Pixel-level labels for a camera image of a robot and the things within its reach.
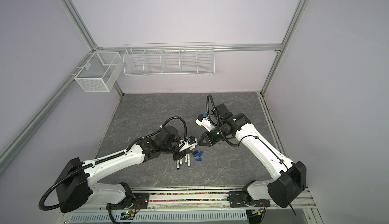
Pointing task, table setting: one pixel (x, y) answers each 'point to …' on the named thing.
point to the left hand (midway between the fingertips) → (190, 150)
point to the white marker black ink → (186, 159)
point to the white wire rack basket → (169, 59)
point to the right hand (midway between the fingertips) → (201, 144)
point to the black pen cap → (195, 152)
